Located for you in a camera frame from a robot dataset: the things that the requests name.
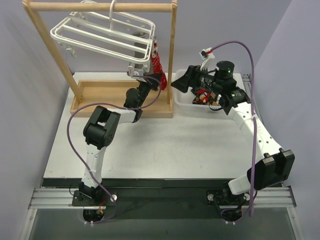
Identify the wooden hanger rack stand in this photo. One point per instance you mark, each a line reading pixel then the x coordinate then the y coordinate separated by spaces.
pixel 46 15

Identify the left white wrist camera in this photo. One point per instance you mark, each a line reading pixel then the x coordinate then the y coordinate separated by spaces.
pixel 137 71

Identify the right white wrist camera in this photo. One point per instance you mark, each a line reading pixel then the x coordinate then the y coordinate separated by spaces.
pixel 207 57

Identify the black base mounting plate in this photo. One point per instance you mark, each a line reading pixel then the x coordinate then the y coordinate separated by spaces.
pixel 163 199

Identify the white plastic clip hanger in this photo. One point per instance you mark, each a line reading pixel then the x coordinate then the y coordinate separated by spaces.
pixel 119 35

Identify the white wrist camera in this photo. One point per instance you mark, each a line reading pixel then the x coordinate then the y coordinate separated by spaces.
pixel 207 57
pixel 137 71

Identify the red patterned sock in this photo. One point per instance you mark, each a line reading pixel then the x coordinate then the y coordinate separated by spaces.
pixel 203 97
pixel 157 66

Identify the brown argyle sock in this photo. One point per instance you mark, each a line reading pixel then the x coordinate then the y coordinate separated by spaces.
pixel 211 96

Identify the white plastic basket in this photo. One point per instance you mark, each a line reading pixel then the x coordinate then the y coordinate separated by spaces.
pixel 185 100

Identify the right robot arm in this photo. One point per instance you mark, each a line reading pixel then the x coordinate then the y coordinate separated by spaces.
pixel 271 164

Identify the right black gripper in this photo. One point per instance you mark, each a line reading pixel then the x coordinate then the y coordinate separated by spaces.
pixel 193 75

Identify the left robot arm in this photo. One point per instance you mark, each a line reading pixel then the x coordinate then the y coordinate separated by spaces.
pixel 100 131

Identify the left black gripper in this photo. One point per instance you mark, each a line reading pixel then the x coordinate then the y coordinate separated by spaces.
pixel 151 78

